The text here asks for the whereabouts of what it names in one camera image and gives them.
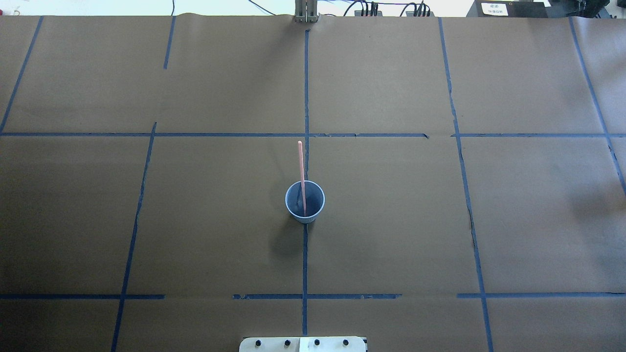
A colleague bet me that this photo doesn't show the black labelled box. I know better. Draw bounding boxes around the black labelled box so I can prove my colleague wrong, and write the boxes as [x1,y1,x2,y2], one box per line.
[466,0,548,18]

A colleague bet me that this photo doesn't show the blue plastic cup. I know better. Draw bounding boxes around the blue plastic cup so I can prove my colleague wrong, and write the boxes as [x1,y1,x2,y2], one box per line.
[285,180,326,224]

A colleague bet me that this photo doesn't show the far orange connector board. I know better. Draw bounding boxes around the far orange connector board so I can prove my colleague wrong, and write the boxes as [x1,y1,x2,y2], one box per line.
[354,2,383,17]

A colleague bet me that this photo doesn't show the red chopstick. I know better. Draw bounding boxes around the red chopstick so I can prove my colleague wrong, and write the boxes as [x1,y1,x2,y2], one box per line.
[297,140,307,217]

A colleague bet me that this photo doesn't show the aluminium frame post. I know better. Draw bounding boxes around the aluminium frame post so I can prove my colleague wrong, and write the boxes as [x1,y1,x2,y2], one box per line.
[293,0,319,23]

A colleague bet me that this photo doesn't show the white pedestal column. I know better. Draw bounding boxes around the white pedestal column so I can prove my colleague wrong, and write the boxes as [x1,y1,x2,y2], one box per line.
[239,336,368,352]

